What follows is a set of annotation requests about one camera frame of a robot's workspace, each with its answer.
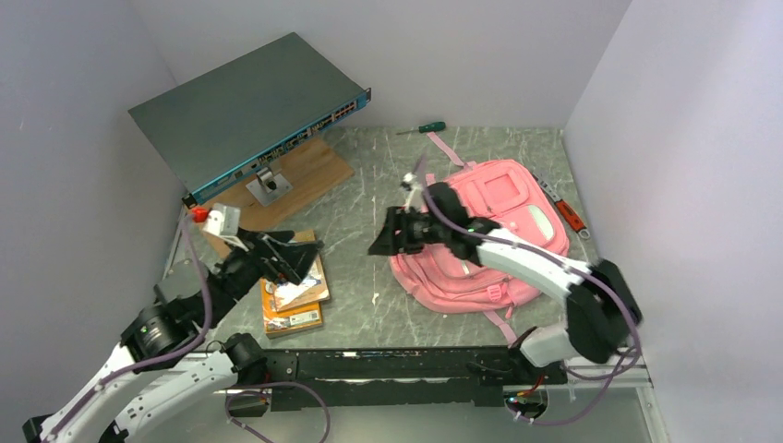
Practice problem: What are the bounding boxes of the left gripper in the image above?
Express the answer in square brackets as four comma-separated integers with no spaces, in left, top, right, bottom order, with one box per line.
[202,224,324,326]

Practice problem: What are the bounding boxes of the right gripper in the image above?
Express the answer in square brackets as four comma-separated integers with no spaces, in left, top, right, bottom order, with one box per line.
[367,207,449,257]

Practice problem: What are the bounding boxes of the orange cover book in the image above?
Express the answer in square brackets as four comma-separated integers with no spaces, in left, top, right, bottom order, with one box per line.
[260,253,331,317]

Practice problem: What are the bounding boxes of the orange bottom book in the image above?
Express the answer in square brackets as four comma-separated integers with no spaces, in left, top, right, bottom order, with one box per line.
[262,304,323,338]

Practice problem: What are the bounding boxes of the pink backpack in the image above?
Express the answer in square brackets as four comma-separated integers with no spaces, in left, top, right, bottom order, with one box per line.
[390,133,570,342]

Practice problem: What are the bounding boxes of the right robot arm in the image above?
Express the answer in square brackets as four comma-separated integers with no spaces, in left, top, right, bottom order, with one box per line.
[367,182,643,383]

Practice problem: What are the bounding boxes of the wooden board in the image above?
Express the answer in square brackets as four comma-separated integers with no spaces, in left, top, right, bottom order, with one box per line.
[200,138,355,231]

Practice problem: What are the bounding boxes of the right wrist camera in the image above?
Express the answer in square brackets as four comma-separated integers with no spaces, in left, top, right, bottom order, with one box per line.
[400,173,425,210]

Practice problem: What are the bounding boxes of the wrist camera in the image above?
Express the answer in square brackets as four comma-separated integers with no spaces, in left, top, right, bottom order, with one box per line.
[400,173,425,210]
[189,203,241,238]

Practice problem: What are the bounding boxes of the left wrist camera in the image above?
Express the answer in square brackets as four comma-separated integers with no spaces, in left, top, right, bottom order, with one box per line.
[189,203,241,238]

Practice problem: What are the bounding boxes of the green handled screwdriver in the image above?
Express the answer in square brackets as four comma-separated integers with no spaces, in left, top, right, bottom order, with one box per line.
[397,121,447,136]

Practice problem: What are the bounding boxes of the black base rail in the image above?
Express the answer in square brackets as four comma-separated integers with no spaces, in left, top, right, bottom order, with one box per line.
[235,345,568,412]

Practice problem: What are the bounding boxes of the grey network switch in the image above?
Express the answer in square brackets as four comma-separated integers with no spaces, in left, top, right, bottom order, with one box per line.
[128,32,372,208]

